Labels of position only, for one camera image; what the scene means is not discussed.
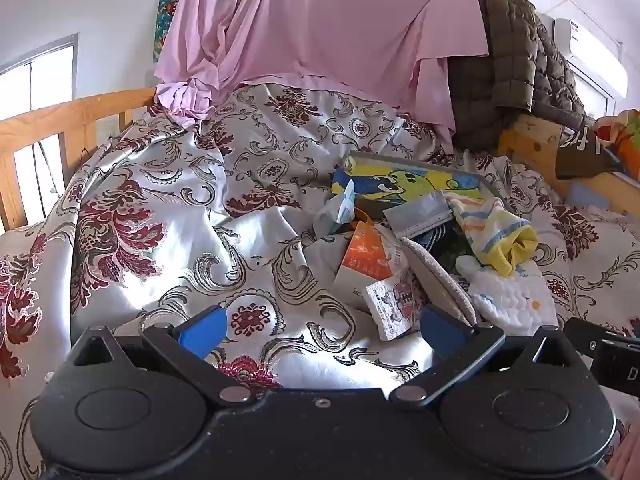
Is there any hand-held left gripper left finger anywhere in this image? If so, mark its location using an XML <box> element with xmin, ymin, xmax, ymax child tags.
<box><xmin>74</xmin><ymin>305</ymin><xmax>253</xmax><ymax>406</ymax></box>

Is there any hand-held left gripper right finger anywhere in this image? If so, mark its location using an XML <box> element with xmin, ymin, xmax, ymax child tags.
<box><xmin>390</xmin><ymin>305</ymin><xmax>572</xmax><ymax>407</ymax></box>

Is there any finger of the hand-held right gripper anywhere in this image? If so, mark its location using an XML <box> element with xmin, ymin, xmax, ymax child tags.
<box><xmin>564</xmin><ymin>316</ymin><xmax>608</xmax><ymax>361</ymax></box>

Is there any beige knitted insole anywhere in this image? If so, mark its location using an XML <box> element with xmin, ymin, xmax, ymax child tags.
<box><xmin>400</xmin><ymin>236</ymin><xmax>477</xmax><ymax>329</ymax></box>

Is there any white fluffy towel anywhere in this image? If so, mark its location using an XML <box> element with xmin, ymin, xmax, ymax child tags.
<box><xmin>454</xmin><ymin>254</ymin><xmax>559</xmax><ymax>332</ymax></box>

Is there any orange white packet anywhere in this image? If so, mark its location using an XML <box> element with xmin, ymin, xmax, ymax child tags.
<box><xmin>331</xmin><ymin>219</ymin><xmax>402</xmax><ymax>302</ymax></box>

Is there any pastel striped yellow garment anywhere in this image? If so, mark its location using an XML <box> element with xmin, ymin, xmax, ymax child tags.
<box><xmin>444</xmin><ymin>192</ymin><xmax>539</xmax><ymax>278</ymax></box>

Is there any grey face mask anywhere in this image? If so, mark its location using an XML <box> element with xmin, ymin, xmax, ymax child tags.
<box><xmin>384</xmin><ymin>191</ymin><xmax>454</xmax><ymax>239</ymax></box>

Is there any light blue tissue packet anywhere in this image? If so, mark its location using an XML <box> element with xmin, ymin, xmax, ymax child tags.
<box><xmin>312</xmin><ymin>180</ymin><xmax>359</xmax><ymax>236</ymax></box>

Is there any person's right hand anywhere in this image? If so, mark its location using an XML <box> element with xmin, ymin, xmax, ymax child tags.
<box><xmin>607</xmin><ymin>422</ymin><xmax>640</xmax><ymax>480</ymax></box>

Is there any white printed compressed towel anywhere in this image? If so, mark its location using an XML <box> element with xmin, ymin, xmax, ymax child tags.
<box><xmin>365</xmin><ymin>277</ymin><xmax>427</xmax><ymax>342</ymax></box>

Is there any navy striped cloth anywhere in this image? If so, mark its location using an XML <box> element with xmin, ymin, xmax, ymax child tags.
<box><xmin>414</xmin><ymin>227</ymin><xmax>452</xmax><ymax>252</ymax></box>

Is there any floral satin blanket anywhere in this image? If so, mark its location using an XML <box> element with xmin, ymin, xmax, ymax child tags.
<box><xmin>0</xmin><ymin>82</ymin><xmax>640</xmax><ymax>480</ymax></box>

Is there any light blue cloth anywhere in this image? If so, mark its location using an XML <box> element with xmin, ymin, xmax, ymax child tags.
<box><xmin>566</xmin><ymin>182</ymin><xmax>612</xmax><ymax>209</ymax></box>

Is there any brown cloth with white print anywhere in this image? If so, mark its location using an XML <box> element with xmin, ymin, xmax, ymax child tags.
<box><xmin>555</xmin><ymin>126</ymin><xmax>622</xmax><ymax>181</ymax></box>

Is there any orange red green cloth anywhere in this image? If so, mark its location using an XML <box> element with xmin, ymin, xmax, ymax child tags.
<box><xmin>594</xmin><ymin>109</ymin><xmax>640</xmax><ymax>181</ymax></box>

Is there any white air conditioner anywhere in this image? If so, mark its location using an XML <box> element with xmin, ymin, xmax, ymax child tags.
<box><xmin>551</xmin><ymin>17</ymin><xmax>629</xmax><ymax>97</ymax></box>

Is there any olive puffer jacket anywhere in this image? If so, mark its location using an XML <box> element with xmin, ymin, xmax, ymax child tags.
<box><xmin>446</xmin><ymin>0</ymin><xmax>597</xmax><ymax>153</ymax></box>

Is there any window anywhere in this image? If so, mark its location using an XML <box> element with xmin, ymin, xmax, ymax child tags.
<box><xmin>0</xmin><ymin>34</ymin><xmax>80</xmax><ymax>196</ymax></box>

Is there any pink sheet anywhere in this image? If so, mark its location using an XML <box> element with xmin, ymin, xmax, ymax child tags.
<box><xmin>152</xmin><ymin>0</ymin><xmax>491</xmax><ymax>133</ymax></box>

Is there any wooden bed rail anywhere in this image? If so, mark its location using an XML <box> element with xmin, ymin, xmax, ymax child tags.
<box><xmin>0</xmin><ymin>87</ymin><xmax>158</xmax><ymax>233</ymax></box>

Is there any colourful wall poster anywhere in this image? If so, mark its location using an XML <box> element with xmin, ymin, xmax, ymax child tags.
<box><xmin>156</xmin><ymin>0</ymin><xmax>186</xmax><ymax>63</ymax></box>

